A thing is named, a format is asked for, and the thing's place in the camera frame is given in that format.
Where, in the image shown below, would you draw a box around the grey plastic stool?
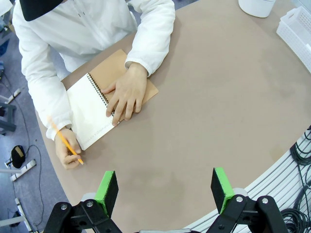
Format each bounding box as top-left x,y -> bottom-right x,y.
0,101 -> 17,133

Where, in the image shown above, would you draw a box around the person's left hand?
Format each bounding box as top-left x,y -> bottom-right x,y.
101,62 -> 148,127

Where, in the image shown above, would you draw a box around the person's right hand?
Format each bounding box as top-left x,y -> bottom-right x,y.
54,127 -> 85,170

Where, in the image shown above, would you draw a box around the white table leg frame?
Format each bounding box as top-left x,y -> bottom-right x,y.
4,159 -> 37,182

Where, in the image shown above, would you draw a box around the person's right forearm white sleeve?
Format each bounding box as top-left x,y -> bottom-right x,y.
25,80 -> 73,141

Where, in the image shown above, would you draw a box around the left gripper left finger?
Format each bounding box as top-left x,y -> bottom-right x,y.
43,170 -> 122,233

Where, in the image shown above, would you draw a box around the black pouch on floor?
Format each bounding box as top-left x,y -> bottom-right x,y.
11,145 -> 26,169

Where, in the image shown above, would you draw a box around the person in white hoodie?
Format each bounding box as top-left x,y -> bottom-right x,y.
12,0 -> 176,82

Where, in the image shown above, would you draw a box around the black cable bundle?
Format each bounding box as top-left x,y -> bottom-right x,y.
279,125 -> 311,233

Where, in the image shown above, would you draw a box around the white perforated plastic basket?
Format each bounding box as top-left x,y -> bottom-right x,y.
276,6 -> 311,73

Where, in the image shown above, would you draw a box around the person's left forearm white sleeve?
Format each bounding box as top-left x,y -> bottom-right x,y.
124,24 -> 176,77

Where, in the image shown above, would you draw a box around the spiral notebook brown cover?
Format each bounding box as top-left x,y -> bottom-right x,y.
66,49 -> 159,151

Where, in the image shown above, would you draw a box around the white round trash bin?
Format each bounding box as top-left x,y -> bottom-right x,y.
238,0 -> 276,18

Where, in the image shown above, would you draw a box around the aluminium table frame rails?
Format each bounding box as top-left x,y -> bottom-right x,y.
184,143 -> 311,233

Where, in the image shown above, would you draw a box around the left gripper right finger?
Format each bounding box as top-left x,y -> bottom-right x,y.
206,166 -> 290,233

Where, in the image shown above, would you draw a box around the yellow pencil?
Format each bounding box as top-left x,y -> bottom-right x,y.
47,116 -> 85,166

